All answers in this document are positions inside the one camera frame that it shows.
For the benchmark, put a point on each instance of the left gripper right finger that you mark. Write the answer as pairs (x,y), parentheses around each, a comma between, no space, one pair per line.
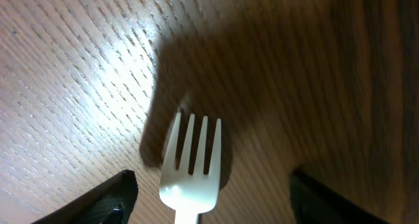
(314,203)

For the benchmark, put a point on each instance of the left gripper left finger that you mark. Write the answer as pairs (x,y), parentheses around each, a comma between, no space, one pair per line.
(110,202)

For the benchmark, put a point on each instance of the white plastic fork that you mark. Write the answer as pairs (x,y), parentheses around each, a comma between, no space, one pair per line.
(191,194)

